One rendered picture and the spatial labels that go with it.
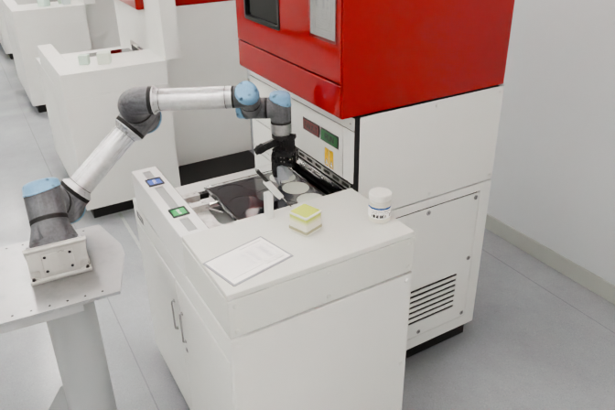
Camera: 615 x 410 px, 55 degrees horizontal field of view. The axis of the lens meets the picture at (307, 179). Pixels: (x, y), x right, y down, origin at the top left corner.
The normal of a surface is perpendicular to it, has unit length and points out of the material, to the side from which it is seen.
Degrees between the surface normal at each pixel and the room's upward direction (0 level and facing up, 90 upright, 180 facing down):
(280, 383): 90
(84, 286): 0
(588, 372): 0
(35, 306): 0
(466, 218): 90
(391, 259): 90
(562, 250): 90
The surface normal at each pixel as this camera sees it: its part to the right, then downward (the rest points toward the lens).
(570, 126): -0.86, 0.23
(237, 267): -0.01, -0.90
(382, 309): 0.50, 0.37
